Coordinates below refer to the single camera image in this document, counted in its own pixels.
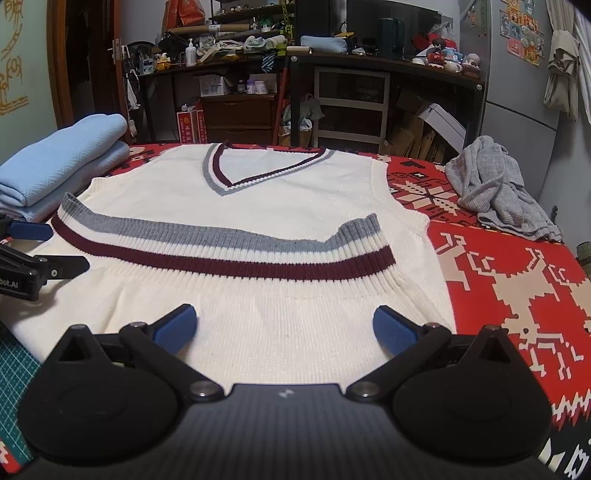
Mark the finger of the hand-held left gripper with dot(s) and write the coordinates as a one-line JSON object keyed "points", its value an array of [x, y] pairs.
{"points": [[60, 266], [30, 231]]}

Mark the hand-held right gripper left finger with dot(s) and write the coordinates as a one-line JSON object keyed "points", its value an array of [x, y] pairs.
{"points": [[178, 327]]}

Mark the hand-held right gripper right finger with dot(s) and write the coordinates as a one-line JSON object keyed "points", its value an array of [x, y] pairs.
{"points": [[392, 330]]}

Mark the cream knit vest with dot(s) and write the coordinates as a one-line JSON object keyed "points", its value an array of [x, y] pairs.
{"points": [[258, 203]]}

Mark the light blue folded sweater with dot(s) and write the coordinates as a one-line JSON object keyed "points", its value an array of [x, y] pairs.
{"points": [[55, 157]]}

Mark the green cutting mat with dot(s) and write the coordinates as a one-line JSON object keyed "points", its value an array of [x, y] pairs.
{"points": [[16, 369]]}

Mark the red patterned blanket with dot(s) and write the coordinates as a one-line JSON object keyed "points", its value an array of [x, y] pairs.
{"points": [[508, 258]]}

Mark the wooden door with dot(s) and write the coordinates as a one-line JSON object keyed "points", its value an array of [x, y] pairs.
{"points": [[87, 69]]}

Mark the cluttered dark wooden desk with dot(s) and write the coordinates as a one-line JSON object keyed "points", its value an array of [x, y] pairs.
{"points": [[157, 106]]}

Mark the grey crumpled garment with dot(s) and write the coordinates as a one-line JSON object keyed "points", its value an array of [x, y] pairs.
{"points": [[498, 184]]}

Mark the red printed box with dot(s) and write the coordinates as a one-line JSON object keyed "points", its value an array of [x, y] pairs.
{"points": [[201, 124], [187, 127]]}

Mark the stack of brown cardboard boxes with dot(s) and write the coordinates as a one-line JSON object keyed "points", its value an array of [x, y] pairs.
{"points": [[406, 134]]}

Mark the black fan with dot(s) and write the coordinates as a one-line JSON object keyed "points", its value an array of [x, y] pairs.
{"points": [[138, 53]]}

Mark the white cardboard box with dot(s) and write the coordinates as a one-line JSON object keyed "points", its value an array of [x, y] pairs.
{"points": [[443, 122]]}

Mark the brown wooden drawer cabinet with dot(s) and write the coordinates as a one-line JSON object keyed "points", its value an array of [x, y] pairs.
{"points": [[235, 115]]}

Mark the white plastic drawer unit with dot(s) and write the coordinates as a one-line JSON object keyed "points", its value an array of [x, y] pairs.
{"points": [[352, 107]]}

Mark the grey refrigerator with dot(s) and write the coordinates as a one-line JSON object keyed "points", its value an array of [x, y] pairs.
{"points": [[517, 138]]}

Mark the small white carton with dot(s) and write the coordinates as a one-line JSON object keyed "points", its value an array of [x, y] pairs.
{"points": [[214, 86]]}

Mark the white pump bottle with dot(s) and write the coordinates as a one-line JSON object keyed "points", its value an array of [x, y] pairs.
{"points": [[191, 55]]}

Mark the black desk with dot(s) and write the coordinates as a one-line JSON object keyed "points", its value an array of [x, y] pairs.
{"points": [[392, 64]]}

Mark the orange red bag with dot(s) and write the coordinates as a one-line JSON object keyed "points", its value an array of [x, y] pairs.
{"points": [[184, 11]]}

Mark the cardboard tube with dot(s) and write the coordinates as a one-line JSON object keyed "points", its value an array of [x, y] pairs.
{"points": [[207, 28]]}

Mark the cluster of figurines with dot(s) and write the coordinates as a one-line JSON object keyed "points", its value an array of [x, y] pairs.
{"points": [[443, 57]]}

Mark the blue striped tie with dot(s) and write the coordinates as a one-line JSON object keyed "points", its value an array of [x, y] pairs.
{"points": [[268, 63]]}

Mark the light blue pouch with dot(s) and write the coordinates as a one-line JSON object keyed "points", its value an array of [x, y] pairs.
{"points": [[323, 45]]}

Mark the black monitor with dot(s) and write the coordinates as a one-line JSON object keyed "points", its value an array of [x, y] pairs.
{"points": [[415, 18]]}

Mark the lime green plastic stand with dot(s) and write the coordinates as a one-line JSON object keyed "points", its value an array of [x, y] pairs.
{"points": [[287, 23]]}

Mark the cluster of fridge magnets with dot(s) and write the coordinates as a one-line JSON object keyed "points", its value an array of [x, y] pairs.
{"points": [[521, 32]]}

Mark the white curtain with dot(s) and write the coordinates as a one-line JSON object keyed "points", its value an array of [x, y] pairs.
{"points": [[584, 55]]}

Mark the gold wall decal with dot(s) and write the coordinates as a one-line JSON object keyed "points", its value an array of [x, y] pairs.
{"points": [[11, 69]]}

